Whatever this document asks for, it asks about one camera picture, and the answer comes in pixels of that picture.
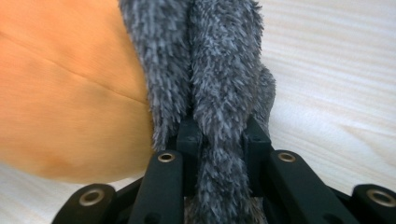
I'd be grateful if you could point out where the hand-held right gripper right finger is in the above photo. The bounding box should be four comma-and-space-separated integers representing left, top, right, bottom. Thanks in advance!
242, 115, 273, 198

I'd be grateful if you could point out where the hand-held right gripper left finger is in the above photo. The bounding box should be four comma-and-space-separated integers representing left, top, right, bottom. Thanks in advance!
177, 116, 204, 198

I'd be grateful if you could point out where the grey fluffy towel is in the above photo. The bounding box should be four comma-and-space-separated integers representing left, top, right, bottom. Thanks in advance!
118, 0, 277, 224

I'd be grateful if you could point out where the orange plush toy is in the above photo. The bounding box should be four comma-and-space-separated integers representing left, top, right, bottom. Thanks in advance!
0, 0, 155, 185

